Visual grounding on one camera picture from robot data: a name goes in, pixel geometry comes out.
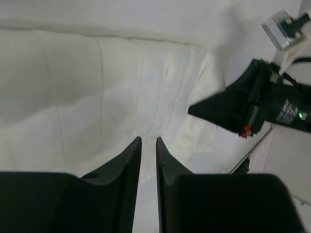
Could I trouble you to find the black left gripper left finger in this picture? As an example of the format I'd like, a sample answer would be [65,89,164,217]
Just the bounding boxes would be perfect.
[0,137,142,233]

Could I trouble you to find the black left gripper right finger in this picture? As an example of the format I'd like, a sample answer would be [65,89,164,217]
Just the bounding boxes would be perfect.
[156,137,306,233]

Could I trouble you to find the white pleated skirt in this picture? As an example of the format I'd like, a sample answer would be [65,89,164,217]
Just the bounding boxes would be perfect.
[0,26,225,182]

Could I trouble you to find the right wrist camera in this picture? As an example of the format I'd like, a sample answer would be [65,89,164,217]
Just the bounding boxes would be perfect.
[261,11,311,73]

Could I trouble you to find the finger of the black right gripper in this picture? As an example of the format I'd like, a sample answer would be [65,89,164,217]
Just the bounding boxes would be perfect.
[188,59,261,133]

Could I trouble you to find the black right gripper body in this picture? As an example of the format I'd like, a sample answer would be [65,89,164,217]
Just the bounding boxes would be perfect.
[239,63,311,138]

